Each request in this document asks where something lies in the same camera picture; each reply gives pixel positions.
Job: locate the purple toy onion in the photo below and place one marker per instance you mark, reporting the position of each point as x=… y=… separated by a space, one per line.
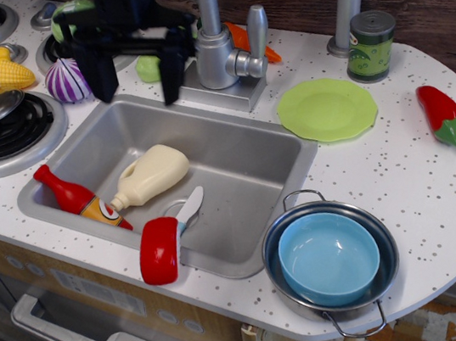
x=66 y=83

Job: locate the yellow toy corn cob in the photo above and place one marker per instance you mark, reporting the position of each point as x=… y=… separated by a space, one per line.
x=14 y=75

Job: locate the light green toy vegetable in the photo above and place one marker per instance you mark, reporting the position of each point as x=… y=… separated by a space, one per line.
x=148 y=69

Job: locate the front left stove burner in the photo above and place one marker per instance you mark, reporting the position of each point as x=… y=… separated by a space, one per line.
x=30 y=132

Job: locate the back right stove burner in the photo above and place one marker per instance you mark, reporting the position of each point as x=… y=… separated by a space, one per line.
x=50 y=50

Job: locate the steel pot with handles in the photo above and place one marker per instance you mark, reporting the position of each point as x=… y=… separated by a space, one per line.
x=384 y=278

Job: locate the silver stove knob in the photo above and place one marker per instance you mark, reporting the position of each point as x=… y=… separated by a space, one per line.
x=18 y=54

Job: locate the white blue toy knife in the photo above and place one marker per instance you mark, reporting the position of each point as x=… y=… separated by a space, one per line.
x=189 y=209

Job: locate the cream toy mayonnaise bottle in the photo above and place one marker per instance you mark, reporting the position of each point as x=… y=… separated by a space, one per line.
x=158 y=169

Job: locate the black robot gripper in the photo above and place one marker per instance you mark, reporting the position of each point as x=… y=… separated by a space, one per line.
x=112 y=27

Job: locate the green toy food can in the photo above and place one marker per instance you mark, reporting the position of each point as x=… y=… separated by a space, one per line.
x=371 y=38

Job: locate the orange toy carrot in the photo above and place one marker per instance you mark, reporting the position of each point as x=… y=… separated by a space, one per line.
x=241 y=41

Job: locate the blue plastic bowl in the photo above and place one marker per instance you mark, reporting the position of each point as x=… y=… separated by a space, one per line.
x=328 y=259

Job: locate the grey metal sink basin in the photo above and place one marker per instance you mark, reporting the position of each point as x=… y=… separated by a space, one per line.
x=245 y=167

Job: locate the silver toy faucet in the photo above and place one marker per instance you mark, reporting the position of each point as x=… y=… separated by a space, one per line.
x=223 y=75

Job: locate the green toy cabbage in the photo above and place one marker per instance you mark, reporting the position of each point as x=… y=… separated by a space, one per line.
x=68 y=8

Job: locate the light green plastic plate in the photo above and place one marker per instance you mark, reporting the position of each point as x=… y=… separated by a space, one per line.
x=327 y=110

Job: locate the red toy chili pepper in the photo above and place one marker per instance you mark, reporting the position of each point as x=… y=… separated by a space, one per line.
x=440 y=112

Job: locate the red toy ketchup bottle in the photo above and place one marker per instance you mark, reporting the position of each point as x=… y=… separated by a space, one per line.
x=79 y=200

